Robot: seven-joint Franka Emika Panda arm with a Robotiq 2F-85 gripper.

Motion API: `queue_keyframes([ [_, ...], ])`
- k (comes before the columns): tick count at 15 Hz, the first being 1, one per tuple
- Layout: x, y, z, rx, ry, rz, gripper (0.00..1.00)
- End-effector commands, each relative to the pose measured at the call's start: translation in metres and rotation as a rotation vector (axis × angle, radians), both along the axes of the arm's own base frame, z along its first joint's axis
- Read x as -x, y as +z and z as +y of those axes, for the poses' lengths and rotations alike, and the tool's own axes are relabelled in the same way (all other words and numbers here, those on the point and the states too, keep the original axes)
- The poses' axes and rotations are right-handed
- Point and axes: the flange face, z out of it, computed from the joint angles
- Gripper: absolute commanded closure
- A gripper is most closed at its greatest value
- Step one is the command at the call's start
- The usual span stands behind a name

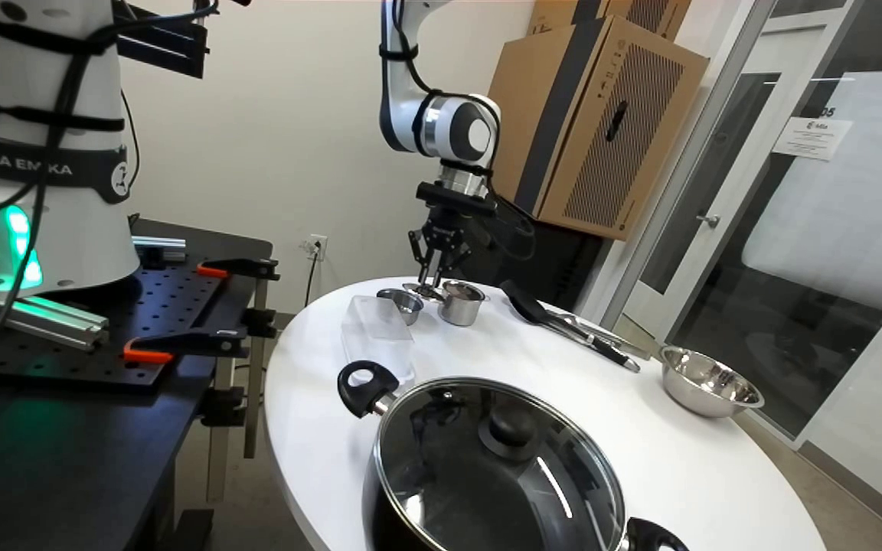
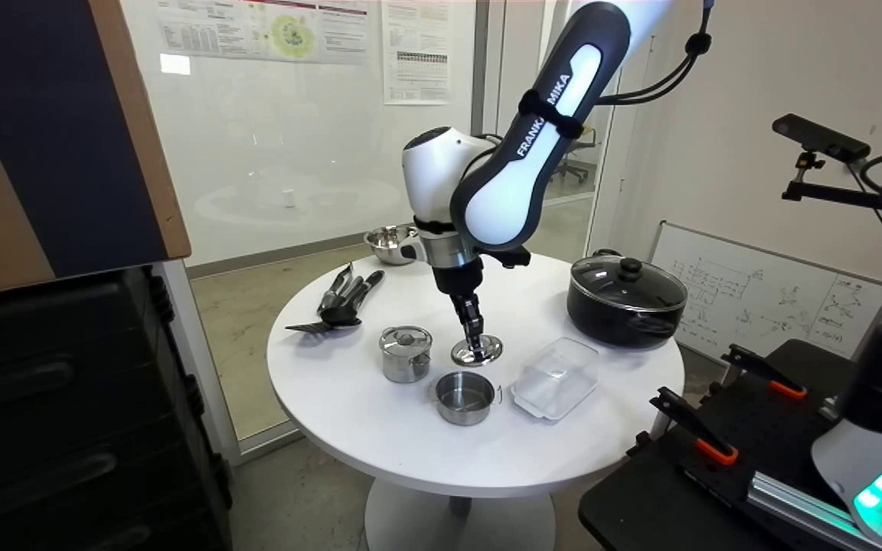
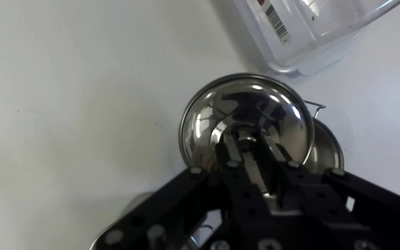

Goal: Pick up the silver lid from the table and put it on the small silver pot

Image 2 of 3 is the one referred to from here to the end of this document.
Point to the wide wall poster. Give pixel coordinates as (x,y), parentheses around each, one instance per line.
(259,32)

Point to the black cart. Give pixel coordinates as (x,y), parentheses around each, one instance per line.
(645,509)

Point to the black slotted spatula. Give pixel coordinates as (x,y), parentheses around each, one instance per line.
(307,329)

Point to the leaning whiteboard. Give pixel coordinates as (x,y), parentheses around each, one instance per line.
(767,292)

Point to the black camera on stand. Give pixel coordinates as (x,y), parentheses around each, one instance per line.
(820,137)

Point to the tall small silver pot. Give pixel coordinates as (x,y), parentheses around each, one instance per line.
(404,362)

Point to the aluminium rail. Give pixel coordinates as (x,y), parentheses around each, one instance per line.
(789,504)

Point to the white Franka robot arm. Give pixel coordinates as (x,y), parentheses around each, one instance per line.
(521,173)

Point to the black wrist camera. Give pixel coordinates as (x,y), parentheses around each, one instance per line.
(515,260)

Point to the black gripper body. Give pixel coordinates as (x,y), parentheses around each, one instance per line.
(461,279)

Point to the brown and blue board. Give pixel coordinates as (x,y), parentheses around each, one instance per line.
(54,124)

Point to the black office chair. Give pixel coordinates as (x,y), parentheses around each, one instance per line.
(583,153)

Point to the white device green light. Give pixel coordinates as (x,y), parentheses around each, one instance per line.
(849,462)

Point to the tall wall poster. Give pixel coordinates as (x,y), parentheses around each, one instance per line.
(414,63)

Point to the large black cooking pot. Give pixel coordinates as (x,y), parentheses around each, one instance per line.
(615,323)

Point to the glass pot lid black knob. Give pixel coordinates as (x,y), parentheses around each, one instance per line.
(657,292)

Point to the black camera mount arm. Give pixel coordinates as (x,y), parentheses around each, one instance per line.
(849,195)

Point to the short small silver pot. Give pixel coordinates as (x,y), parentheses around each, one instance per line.
(461,407)

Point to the silver metal bowl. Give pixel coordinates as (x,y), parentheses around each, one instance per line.
(388,248)

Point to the clear plastic lid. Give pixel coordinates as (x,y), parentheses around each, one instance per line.
(552,387)

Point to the black cabinet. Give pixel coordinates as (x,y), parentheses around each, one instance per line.
(54,407)

